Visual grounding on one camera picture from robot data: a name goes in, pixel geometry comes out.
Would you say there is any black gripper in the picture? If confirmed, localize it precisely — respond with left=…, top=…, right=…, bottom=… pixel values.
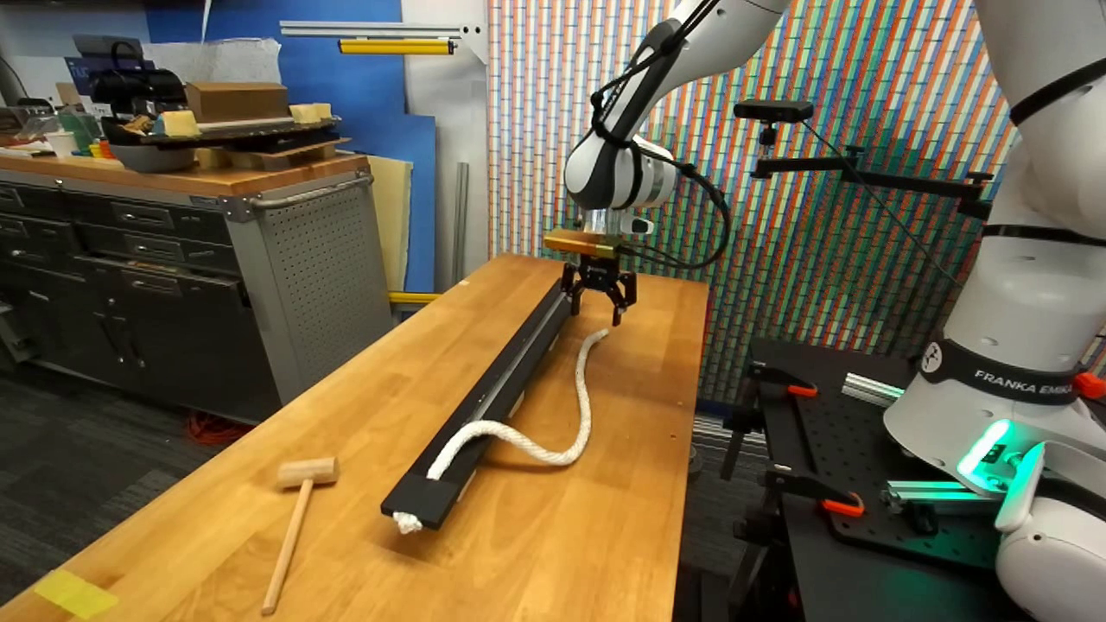
left=564, top=256, right=637, bottom=326

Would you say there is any white braided rope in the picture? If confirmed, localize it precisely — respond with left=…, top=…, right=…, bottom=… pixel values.
left=389, top=326, right=615, bottom=539

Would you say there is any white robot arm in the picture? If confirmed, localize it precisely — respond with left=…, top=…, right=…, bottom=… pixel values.
left=559, top=0, right=790, bottom=320

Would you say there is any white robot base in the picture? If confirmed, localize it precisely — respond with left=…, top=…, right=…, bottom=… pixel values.
left=885, top=0, right=1106, bottom=622

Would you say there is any small wooden mallet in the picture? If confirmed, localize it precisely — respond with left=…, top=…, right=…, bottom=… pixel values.
left=261, top=455, right=337, bottom=616

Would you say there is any grey perforated metal cabinet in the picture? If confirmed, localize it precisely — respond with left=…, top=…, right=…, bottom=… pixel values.
left=0, top=156, right=389, bottom=422

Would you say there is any yellow sticky note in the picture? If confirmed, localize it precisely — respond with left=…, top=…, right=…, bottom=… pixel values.
left=33, top=569, right=117, bottom=622

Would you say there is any long black rail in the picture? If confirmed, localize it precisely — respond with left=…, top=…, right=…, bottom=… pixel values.
left=380, top=282, right=581, bottom=536

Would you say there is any black clamp orange handle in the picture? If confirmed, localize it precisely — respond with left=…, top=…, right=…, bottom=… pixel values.
left=768, top=464, right=868, bottom=522

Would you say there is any black camera on boom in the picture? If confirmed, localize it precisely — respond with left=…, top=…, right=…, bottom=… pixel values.
left=731, top=102, right=993, bottom=221

